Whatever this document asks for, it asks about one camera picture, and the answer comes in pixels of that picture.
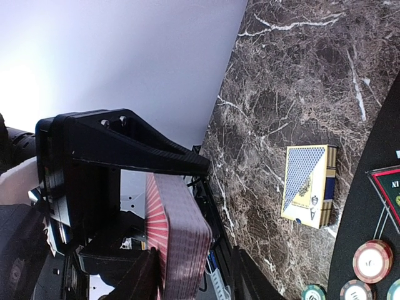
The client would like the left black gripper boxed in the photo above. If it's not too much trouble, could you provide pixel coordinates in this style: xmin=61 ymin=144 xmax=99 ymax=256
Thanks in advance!
xmin=36 ymin=109 xmax=210 ymax=275

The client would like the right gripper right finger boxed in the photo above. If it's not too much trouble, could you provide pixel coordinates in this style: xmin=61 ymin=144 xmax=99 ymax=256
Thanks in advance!
xmin=231 ymin=246 xmax=284 ymax=300

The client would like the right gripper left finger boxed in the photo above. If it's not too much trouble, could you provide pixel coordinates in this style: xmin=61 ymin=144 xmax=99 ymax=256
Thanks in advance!
xmin=102 ymin=247 xmax=162 ymax=299

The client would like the green chip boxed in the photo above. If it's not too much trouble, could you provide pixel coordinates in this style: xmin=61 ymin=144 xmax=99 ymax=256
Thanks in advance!
xmin=386 ymin=279 xmax=400 ymax=300
xmin=301 ymin=284 xmax=326 ymax=300

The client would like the red-backed playing card deck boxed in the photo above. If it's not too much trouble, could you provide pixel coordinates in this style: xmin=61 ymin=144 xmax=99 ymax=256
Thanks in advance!
xmin=145 ymin=173 xmax=213 ymax=299

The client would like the orange black chip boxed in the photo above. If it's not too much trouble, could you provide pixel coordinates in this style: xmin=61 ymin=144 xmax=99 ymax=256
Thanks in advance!
xmin=339 ymin=279 xmax=375 ymax=300

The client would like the red chip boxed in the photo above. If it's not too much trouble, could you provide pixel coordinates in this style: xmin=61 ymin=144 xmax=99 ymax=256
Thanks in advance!
xmin=352 ymin=239 xmax=394 ymax=284

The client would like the red triangular all-in marker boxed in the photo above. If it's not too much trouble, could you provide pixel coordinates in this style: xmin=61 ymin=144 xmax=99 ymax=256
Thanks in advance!
xmin=366 ymin=165 xmax=399 ymax=233

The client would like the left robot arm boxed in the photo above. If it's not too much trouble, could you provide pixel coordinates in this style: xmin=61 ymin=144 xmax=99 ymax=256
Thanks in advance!
xmin=1 ymin=109 xmax=212 ymax=299

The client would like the yellow playing card box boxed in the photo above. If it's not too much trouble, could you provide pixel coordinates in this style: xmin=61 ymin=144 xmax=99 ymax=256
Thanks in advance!
xmin=281 ymin=144 xmax=338 ymax=229

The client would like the round black poker mat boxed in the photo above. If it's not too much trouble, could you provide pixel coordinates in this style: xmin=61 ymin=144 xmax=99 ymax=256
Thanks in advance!
xmin=327 ymin=78 xmax=399 ymax=299

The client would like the white slotted cable duct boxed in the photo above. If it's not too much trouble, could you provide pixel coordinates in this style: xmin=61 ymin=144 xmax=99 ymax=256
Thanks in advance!
xmin=207 ymin=250 xmax=232 ymax=300

